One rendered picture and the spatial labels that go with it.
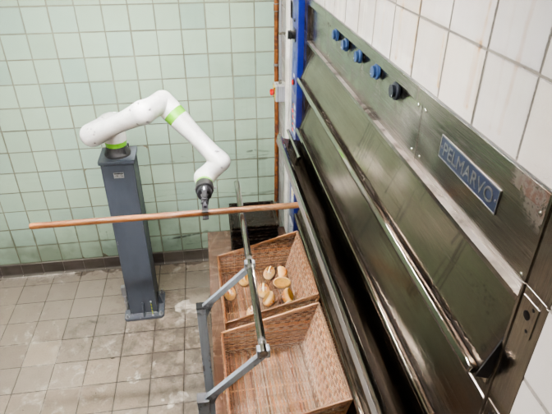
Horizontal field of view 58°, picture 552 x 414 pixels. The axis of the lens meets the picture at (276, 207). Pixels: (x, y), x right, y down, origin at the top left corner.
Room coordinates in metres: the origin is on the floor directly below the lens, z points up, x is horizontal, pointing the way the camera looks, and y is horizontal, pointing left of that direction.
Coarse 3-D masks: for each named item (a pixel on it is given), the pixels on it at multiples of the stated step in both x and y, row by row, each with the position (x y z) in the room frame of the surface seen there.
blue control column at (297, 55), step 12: (300, 0) 2.48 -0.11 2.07; (300, 12) 2.48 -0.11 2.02; (300, 24) 2.48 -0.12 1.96; (300, 36) 2.48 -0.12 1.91; (300, 48) 2.48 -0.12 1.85; (300, 60) 2.48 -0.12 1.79; (300, 72) 2.48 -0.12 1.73; (300, 96) 2.48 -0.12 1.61; (300, 108) 2.48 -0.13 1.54; (300, 120) 2.48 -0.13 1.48
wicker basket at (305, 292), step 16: (272, 240) 2.33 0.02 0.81; (288, 240) 2.35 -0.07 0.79; (224, 256) 2.29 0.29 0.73; (240, 256) 2.30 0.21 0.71; (256, 256) 2.32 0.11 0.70; (272, 256) 2.34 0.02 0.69; (288, 256) 2.35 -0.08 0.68; (304, 256) 2.14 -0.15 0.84; (224, 272) 2.29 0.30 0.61; (256, 272) 2.31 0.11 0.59; (288, 272) 2.26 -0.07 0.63; (304, 272) 2.08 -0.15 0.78; (240, 288) 2.16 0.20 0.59; (272, 288) 2.17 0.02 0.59; (304, 288) 2.00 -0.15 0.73; (224, 304) 1.88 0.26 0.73; (240, 304) 2.04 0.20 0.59; (288, 304) 1.80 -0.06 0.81; (304, 304) 1.82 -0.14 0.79; (224, 320) 1.82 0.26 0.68; (240, 320) 1.76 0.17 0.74
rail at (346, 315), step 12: (288, 156) 2.12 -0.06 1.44; (300, 192) 1.77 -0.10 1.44; (312, 216) 1.60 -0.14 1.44; (312, 228) 1.51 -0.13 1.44; (324, 252) 1.36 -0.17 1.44; (324, 264) 1.31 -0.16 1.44; (336, 288) 1.18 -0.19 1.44; (348, 312) 1.07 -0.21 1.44; (348, 324) 1.02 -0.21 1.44; (360, 348) 0.94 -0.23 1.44; (360, 360) 0.90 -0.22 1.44; (372, 372) 0.86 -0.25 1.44; (372, 384) 0.82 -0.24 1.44; (372, 396) 0.79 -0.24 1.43; (384, 408) 0.75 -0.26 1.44
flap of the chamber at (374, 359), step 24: (288, 168) 2.02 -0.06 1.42; (312, 168) 2.07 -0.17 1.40; (312, 192) 1.83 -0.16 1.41; (312, 240) 1.48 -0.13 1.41; (336, 240) 1.49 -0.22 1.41; (336, 264) 1.33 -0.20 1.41; (360, 288) 1.22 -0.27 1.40; (336, 312) 1.11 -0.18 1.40; (360, 312) 1.11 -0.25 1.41; (360, 336) 1.00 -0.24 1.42; (384, 336) 1.02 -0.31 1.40; (384, 360) 0.93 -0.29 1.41; (384, 384) 0.84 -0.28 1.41; (408, 384) 0.85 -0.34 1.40; (408, 408) 0.78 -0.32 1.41
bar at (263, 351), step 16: (240, 192) 2.25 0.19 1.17; (240, 224) 1.96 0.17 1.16; (240, 272) 1.66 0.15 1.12; (224, 288) 1.64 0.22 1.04; (256, 288) 1.49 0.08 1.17; (208, 304) 1.63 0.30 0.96; (256, 304) 1.40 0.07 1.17; (256, 320) 1.32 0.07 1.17; (208, 336) 1.62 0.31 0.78; (208, 352) 1.62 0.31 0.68; (256, 352) 1.18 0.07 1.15; (208, 368) 1.61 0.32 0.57; (240, 368) 1.18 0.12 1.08; (208, 384) 1.61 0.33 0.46; (224, 384) 1.16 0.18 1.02; (208, 400) 1.15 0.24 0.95
